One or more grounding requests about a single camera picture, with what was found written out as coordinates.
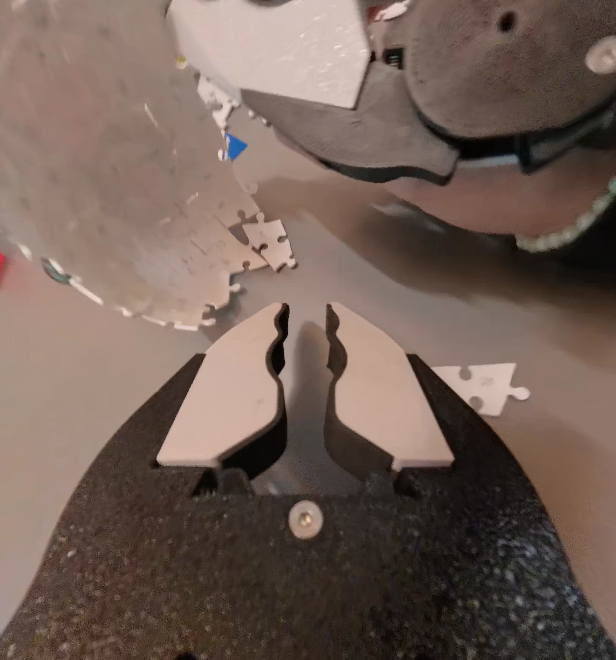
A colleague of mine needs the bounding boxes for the person's right hand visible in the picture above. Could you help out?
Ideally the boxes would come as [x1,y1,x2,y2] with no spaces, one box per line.
[380,135,616,240]

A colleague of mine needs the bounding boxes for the partly built puzzle ball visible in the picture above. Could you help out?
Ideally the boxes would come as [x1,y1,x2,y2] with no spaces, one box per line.
[0,0,267,333]

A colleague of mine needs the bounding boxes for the beaded bracelet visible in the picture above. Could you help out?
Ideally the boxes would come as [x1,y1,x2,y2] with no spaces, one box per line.
[514,147,616,254]

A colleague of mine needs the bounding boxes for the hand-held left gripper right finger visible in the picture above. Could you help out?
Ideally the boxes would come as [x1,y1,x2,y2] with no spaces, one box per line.
[324,302,454,472]

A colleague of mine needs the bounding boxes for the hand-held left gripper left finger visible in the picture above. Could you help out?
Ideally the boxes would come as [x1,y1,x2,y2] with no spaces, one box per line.
[156,303,290,469]

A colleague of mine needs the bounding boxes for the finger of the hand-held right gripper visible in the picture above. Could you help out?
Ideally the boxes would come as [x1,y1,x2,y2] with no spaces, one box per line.
[166,0,375,110]

